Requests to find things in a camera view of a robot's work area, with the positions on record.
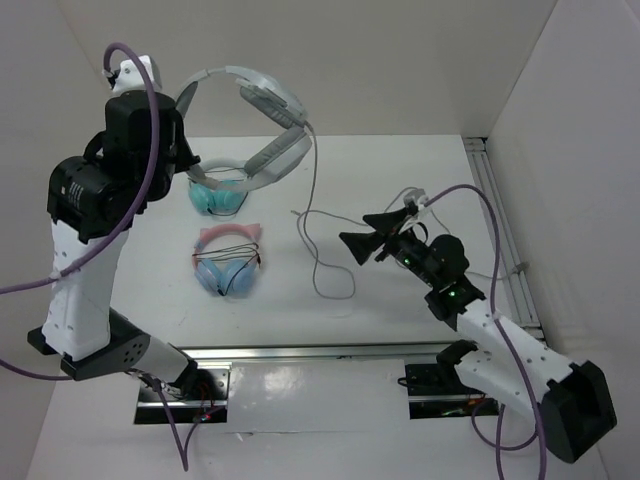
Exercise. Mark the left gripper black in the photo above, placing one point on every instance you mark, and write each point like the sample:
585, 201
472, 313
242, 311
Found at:
185, 156

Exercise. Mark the pink blue cat-ear headphones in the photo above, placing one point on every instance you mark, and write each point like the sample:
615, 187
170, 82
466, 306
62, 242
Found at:
229, 271

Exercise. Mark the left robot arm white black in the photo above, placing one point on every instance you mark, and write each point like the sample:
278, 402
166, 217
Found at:
92, 200

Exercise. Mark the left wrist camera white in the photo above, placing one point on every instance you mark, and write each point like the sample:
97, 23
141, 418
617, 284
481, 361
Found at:
128, 77

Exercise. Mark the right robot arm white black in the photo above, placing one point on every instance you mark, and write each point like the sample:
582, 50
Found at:
568, 403

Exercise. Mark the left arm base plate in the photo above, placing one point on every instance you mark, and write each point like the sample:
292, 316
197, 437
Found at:
207, 401

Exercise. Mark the aluminium rail front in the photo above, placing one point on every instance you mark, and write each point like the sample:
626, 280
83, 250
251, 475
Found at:
317, 352

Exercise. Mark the grey white headphones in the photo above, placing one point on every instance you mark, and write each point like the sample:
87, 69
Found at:
275, 101

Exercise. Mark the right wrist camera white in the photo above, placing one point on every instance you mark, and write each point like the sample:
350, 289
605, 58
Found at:
414, 201

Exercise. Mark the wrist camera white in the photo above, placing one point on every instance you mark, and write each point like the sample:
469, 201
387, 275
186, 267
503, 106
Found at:
128, 77
414, 201

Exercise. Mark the teal white cat-ear headphones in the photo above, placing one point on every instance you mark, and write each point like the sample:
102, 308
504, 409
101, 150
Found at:
221, 203

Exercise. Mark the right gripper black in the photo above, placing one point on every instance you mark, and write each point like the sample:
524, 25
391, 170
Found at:
362, 244

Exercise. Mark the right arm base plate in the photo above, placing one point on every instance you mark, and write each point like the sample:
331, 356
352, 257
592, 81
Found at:
432, 395

